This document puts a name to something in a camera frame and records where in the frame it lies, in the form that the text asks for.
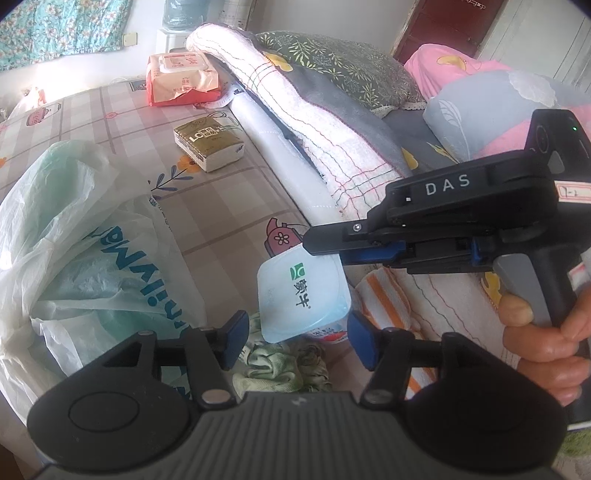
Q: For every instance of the wall socket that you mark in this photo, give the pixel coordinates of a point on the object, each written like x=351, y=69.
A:
x=131, y=39

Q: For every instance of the green crumpled cloth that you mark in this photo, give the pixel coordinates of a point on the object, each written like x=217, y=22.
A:
x=272, y=367

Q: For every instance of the teal floral wall cloth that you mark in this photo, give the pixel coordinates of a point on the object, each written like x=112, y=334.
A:
x=55, y=27

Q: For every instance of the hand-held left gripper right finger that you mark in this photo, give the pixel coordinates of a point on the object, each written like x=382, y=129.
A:
x=364, y=341

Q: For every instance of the small white bag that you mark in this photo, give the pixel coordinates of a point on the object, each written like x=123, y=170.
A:
x=27, y=104

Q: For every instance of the pink wet wipes pack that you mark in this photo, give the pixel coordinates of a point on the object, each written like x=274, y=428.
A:
x=182, y=69

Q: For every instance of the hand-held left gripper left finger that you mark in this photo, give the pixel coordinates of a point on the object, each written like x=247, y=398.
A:
x=236, y=339

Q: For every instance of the white panel door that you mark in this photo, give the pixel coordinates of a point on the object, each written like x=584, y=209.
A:
x=545, y=41

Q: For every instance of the person's right hand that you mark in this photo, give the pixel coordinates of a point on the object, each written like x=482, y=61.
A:
x=549, y=360

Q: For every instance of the dark red door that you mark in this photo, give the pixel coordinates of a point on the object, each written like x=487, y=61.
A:
x=443, y=27

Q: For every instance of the white yogurt cup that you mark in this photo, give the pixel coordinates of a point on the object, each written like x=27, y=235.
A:
x=300, y=295

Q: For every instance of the white plastic bag green print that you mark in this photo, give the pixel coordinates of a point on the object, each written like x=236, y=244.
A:
x=92, y=258

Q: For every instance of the orange striped towel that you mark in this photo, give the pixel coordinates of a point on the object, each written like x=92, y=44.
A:
x=388, y=300

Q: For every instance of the white water dispenser stand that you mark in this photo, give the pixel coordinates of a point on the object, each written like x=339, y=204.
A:
x=173, y=40

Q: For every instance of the green leaf print pillow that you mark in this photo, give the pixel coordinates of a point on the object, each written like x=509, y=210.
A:
x=346, y=69

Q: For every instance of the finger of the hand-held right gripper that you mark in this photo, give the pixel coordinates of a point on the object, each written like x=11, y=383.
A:
x=369, y=254
x=332, y=237

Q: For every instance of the blue water jug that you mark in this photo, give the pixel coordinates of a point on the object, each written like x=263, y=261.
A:
x=184, y=14

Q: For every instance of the plaid bed sheet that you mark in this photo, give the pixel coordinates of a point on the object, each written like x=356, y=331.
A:
x=231, y=207

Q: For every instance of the pink and grey pillow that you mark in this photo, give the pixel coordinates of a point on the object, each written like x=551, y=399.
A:
x=485, y=106

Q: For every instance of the red tissue pack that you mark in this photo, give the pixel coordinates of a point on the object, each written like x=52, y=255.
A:
x=184, y=97

